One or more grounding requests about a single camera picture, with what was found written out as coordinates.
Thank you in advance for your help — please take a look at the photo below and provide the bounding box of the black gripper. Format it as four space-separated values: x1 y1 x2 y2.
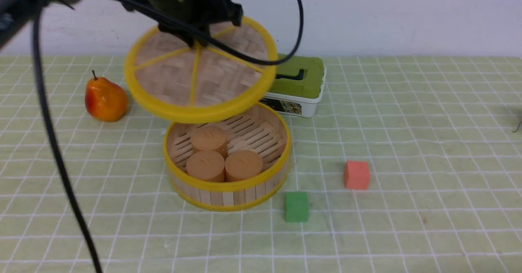
132 0 243 36

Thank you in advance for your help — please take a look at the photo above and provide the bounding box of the yellow woven steamer lid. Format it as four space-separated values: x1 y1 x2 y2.
124 27 276 124

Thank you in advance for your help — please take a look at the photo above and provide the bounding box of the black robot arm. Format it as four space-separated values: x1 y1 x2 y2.
1 0 243 46

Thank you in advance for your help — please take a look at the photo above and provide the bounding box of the yellow bamboo steamer basket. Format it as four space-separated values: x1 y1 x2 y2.
163 103 292 212

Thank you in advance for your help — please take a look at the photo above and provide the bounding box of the green white lidded box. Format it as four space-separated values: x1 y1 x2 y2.
260 55 326 118

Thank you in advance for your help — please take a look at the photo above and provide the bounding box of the orange red pear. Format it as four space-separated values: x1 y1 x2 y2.
84 70 128 122

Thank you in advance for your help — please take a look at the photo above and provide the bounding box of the tan bun back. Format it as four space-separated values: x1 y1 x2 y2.
190 125 229 158

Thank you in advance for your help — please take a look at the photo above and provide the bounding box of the tan bun front left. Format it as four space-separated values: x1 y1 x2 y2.
186 151 226 182

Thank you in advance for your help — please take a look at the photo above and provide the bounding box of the green foam cube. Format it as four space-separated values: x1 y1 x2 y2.
285 191 310 223

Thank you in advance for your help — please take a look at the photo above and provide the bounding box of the red foam cube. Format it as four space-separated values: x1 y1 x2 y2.
343 161 371 191

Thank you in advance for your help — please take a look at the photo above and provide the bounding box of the green checkered tablecloth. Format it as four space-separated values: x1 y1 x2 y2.
0 55 522 273

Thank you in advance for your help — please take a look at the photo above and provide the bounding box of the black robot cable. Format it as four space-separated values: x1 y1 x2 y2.
32 0 305 273

